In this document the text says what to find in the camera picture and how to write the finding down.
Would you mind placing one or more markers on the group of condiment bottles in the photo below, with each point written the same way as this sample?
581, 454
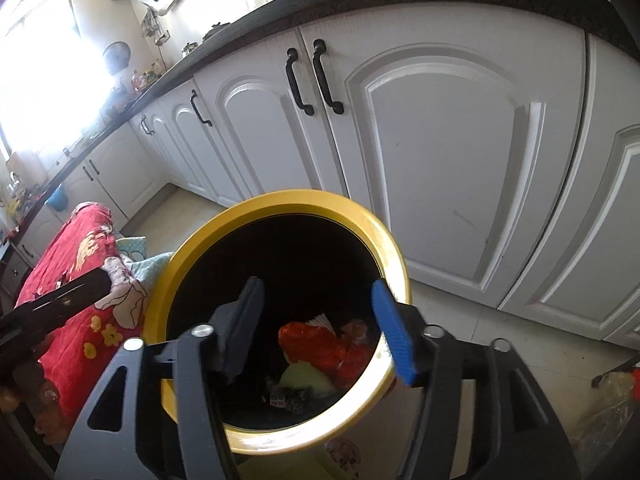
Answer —
147, 76

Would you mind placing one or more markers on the round wall fan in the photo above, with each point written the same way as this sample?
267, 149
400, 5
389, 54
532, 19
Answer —
116, 57

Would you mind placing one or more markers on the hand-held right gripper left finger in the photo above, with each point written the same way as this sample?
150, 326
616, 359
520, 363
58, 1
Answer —
240, 330

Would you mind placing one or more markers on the blue hanging basket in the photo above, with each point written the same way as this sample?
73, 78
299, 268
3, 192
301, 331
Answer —
57, 197

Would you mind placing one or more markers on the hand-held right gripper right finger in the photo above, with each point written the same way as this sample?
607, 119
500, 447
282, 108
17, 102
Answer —
392, 335

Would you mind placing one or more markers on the red and black object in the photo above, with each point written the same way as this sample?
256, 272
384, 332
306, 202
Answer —
625, 371

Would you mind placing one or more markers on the hanging kitchen tools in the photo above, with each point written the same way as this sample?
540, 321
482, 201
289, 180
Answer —
152, 25

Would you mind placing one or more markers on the light blue dotted cloth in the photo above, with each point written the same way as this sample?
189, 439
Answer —
145, 260

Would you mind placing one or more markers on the red plastic bag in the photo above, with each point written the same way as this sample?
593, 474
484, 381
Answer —
320, 350

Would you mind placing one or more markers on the white wall socket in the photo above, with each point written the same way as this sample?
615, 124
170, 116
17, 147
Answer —
161, 36

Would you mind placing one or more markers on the person's left hand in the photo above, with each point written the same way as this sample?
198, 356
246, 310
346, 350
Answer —
47, 405

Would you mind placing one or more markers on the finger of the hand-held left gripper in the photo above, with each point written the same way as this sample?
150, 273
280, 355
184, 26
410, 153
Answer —
70, 295

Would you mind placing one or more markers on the pale green plastic bag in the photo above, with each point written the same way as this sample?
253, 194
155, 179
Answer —
305, 377

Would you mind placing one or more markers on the dark lidded pot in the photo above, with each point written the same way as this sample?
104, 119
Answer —
216, 32

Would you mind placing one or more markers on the patterned candy wrapper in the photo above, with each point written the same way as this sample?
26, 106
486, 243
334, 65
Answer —
285, 400

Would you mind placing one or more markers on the clear plastic bag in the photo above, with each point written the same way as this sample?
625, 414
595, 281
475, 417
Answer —
610, 415

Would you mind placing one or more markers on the bright window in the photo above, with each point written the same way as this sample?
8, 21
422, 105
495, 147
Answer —
30, 60

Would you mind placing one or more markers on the white napkin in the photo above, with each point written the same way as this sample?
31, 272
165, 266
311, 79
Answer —
320, 321

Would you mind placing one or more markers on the red floral blanket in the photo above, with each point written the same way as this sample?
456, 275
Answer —
75, 260

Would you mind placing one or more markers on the yellow rimmed bin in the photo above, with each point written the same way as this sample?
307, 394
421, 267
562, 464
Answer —
280, 202

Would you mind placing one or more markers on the steel teapot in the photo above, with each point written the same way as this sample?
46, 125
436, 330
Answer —
189, 50

